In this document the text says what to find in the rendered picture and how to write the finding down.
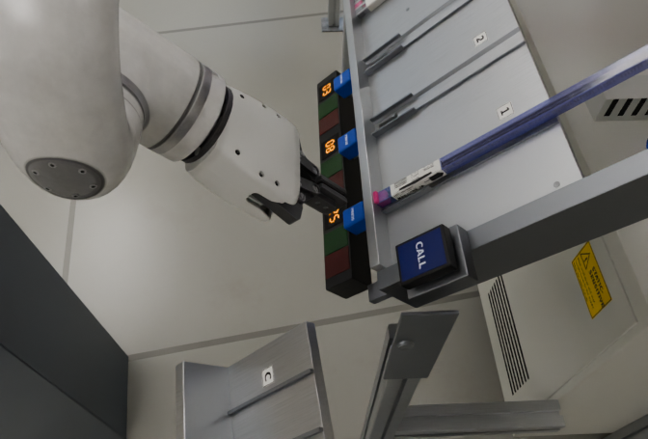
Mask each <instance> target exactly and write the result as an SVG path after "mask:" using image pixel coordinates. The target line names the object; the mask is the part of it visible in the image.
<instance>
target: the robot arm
mask: <svg viewBox="0 0 648 439"><path fill-rule="evenodd" d="M119 3H120V0H0V141H1V143H2V145H3V147H4V148H5V150H6V152H7V154H8V155H9V156H10V158H11V159H12V161H13V162H14V164H15V165H16V166H17V168H18V169H19V170H20V171H21V172H22V173H23V174H24V175H25V176H26V177H27V178H28V179H29V180H30V181H32V182H33V183H34V184H35V185H36V186H38V187H39V188H40V189H42V190H44V191H46V192H48V193H50V194H52V195H54V196H57V197H60V198H63V199H69V200H76V201H83V200H92V199H97V198H100V197H102V196H104V195H106V194H109V193H110V192H111V191H113V190H114V189H115V188H117V187H118V186H119V185H120V184H121V182H122V181H123V180H124V179H125V177H126V175H127V174H128V172H129V170H130V168H131V166H132V163H133V161H134V158H135V156H136V152H137V149H138V146H139V145H141V146H143V147H145V148H147V149H149V150H151V151H154V152H156V153H158V154H159V155H161V156H163V157H165V158H167V159H169V160H171V161H173V162H177V161H180V160H181V161H183V162H185V170H186V171H187V172H188V173H189V174H190V175H191V176H192V177H193V178H195V179H196V180H197V181H198V182H200V183H201V184H202V185H203V186H205V187H206V188H207V189H209V190H210V191H212V192H213V193H214V194H216V195H217V196H219V197H220V198H222V199H223V200H225V201H226V202H228V203H230V204H231V205H233V206H235V207H237V208H239V209H240V210H242V211H244V212H245V213H247V214H249V215H251V216H253V217H255V218H256V219H258V220H260V221H263V222H267V221H268V220H270V219H271V215H272V212H274V213H275V214H276V215H277V216H279V217H280V218H281V219H282V220H284V221H285V223H286V224H288V225H291V224H293V223H294V222H296V221H298V220H300V219H301V215H302V211H303V204H306V205H307V206H310V207H312V208H313V209H315V210H317V211H319V212H320V213H322V214H324V215H329V214H331V213H332V212H334V211H336V210H338V209H339V208H341V207H343V206H345V205H347V199H346V198H345V196H346V190H345V189H344V188H342V187H340V186H339V185H337V184H336V183H334V182H332V181H331V180H329V179H328V178H326V177H324V176H322V175H321V176H320V175H319V174H320V173H319V169H318V168H317V167H316V166H315V165H314V164H313V163H312V162H310V161H309V160H308V159H307V158H306V156H305V154H304V153H303V152H302V147H301V143H300V139H299V134H298V131H297V128H296V127H295V126H294V125H293V124H292V123H291V122H290V121H288V120H287V119H286V118H284V117H283V116H282V115H280V114H279V113H277V112H276V111H274V110H273V109H271V108H270V107H268V106H266V105H265V104H263V103H261V102H260V101H258V100H256V99H254V98H252V97H251V96H248V95H246V94H244V93H242V92H240V91H238V90H236V89H234V88H233V87H230V86H228V85H226V82H225V80H224V78H223V77H222V76H221V75H219V74H218V73H217V72H216V71H215V70H213V69H210V68H208V67H207V66H205V65H204V64H203V63H201V62H199V61H198V60H197V59H195V58H194V57H192V56H191V55H189V54H188V53H186V52H185V51H183V50H182V49H181V48H179V47H178V46H176V45H175V44H173V43H172V42H170V41H168V40H167V39H165V38H164V37H163V36H161V35H160V34H158V33H157V32H155V31H154V30H152V29H151V28H149V27H148V26H147V25H146V24H145V23H143V22H142V21H140V20H139V19H137V18H136V17H134V16H133V15H131V14H129V13H128V12H127V11H125V10H124V9H122V8H121V7H119Z"/></svg>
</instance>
